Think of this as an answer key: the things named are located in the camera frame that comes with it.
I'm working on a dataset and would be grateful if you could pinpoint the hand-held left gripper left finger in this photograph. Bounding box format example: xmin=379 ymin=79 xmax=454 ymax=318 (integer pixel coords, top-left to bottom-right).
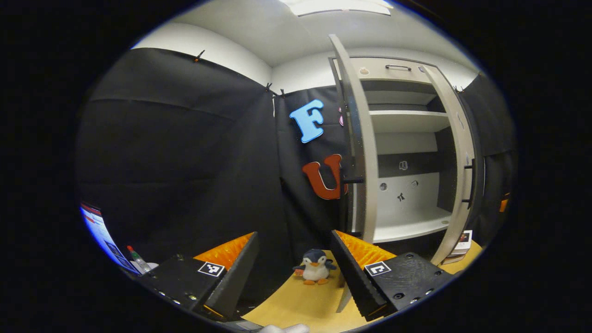
xmin=136 ymin=231 xmax=259 ymax=322

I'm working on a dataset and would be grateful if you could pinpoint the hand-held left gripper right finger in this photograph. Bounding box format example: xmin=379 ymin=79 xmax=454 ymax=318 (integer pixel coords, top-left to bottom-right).
xmin=330 ymin=230 xmax=458 ymax=322

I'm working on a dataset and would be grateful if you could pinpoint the white cabinet door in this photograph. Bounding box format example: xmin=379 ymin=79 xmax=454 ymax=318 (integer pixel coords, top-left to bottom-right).
xmin=419 ymin=65 xmax=477 ymax=266
xmin=329 ymin=35 xmax=380 ymax=313

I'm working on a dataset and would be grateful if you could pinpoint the small red-capped bottle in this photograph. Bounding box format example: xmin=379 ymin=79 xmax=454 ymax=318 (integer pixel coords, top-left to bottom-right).
xmin=126 ymin=245 xmax=151 ymax=273

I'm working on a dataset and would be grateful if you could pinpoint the white cabinet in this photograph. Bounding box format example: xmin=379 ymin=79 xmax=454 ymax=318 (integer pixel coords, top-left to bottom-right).
xmin=331 ymin=55 xmax=481 ymax=259

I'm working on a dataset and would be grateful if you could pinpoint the white cabinet drawer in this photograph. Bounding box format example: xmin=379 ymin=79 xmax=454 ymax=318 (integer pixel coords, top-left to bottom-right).
xmin=333 ymin=56 xmax=438 ymax=84

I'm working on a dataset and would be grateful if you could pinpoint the penguin plush toy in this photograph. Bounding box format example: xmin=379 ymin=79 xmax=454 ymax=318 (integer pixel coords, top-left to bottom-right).
xmin=292 ymin=249 xmax=337 ymax=286

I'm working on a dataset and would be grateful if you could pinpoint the black backdrop cloth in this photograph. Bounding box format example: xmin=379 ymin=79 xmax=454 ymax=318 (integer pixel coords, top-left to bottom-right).
xmin=76 ymin=48 xmax=352 ymax=306
xmin=456 ymin=72 xmax=518 ymax=246

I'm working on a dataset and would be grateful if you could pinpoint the ceiling light panel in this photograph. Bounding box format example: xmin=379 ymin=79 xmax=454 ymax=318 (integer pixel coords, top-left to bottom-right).
xmin=280 ymin=0 xmax=394 ymax=17

